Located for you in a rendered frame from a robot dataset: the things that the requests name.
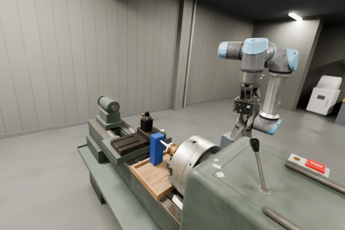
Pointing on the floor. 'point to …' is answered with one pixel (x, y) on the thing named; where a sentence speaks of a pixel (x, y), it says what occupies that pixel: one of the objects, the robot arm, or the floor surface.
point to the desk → (341, 115)
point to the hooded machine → (324, 95)
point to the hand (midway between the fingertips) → (244, 125)
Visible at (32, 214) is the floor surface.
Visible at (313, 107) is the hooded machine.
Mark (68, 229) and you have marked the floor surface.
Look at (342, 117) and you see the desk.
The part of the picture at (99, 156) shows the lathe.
